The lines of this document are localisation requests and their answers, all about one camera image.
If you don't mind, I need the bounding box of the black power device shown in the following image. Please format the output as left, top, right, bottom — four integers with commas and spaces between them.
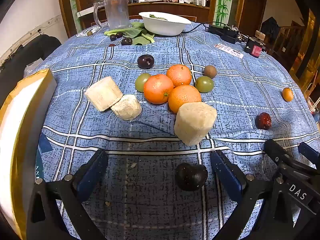
208, 24, 240, 44

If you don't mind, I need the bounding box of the blue plaid tablecloth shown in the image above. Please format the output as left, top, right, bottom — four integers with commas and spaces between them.
37, 17, 318, 240

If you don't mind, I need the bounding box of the black cable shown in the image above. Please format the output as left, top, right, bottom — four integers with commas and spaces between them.
180, 21, 213, 34

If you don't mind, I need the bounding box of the black sofa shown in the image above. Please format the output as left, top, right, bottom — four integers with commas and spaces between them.
0, 35, 62, 105

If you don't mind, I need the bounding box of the orange mandarin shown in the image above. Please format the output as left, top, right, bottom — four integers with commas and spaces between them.
168, 85, 202, 114
166, 64, 192, 87
143, 74, 174, 105

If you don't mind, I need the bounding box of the orange kumquat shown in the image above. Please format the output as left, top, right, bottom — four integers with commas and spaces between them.
282, 88, 294, 102

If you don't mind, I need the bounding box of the black box red label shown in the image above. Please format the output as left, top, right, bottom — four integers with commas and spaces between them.
244, 37, 265, 59

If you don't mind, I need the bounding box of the dark purple plum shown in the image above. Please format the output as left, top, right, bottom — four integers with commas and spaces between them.
175, 163, 208, 192
137, 54, 155, 69

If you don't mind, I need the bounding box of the white foam box gold tape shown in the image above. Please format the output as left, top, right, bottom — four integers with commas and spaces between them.
0, 69, 57, 240

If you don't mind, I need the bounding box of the clear plastic pitcher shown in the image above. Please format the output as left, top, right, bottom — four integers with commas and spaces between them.
93, 0, 130, 30

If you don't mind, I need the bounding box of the white paper label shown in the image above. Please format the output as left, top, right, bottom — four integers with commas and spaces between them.
214, 44, 244, 58

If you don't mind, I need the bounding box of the clear plastic bag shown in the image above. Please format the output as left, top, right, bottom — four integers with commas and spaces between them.
24, 59, 44, 78

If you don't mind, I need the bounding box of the flat white box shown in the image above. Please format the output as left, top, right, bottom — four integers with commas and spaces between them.
76, 5, 105, 18

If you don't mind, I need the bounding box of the large peeled sugarcane piece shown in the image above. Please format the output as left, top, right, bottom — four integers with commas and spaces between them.
174, 102, 217, 146
84, 77, 123, 112

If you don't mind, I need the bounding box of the small peeled sugarcane piece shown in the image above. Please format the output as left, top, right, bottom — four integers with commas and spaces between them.
111, 94, 142, 121

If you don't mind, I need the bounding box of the black hanging bag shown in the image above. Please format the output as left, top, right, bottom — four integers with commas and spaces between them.
261, 17, 280, 45

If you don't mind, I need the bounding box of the brown longan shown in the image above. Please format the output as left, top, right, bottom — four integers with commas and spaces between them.
203, 65, 217, 79

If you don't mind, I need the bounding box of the wooden door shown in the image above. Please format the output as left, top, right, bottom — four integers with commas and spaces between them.
237, 0, 267, 38

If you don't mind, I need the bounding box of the leafy green vegetable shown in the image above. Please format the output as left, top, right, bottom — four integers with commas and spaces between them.
104, 22, 156, 46

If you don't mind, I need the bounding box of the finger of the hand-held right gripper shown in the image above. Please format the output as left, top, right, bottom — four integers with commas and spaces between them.
264, 139, 292, 167
298, 142, 320, 167

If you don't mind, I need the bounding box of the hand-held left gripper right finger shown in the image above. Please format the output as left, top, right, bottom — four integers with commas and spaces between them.
211, 150, 295, 240

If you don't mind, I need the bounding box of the white bowl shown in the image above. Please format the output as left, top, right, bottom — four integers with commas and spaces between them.
138, 12, 192, 36

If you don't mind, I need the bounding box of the wooden cabinet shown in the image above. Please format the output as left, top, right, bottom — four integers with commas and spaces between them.
57, 0, 247, 38

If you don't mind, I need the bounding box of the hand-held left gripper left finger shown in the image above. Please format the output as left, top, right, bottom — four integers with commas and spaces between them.
26, 149, 108, 240

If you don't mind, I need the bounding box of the green plum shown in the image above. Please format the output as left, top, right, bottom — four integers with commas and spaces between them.
135, 73, 152, 92
195, 76, 214, 93

